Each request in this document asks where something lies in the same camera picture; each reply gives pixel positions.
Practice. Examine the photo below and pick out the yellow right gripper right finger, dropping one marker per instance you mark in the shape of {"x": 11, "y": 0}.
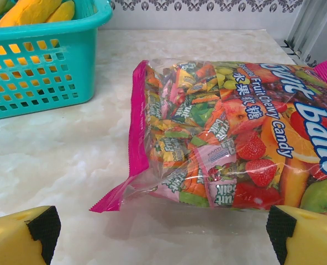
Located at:
{"x": 312, "y": 240}

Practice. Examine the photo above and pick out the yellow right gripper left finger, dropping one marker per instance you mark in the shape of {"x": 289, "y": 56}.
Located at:
{"x": 11, "y": 237}

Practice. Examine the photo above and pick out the fruit chewy candy bag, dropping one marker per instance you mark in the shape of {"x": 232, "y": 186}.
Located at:
{"x": 235, "y": 132}

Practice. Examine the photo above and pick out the teal plastic basket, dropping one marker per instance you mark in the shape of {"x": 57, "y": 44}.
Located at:
{"x": 83, "y": 69}

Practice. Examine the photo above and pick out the yellow banana toy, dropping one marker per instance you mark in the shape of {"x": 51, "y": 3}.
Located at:
{"x": 62, "y": 11}

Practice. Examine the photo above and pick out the aluminium frame post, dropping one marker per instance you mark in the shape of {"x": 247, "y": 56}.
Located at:
{"x": 310, "y": 27}

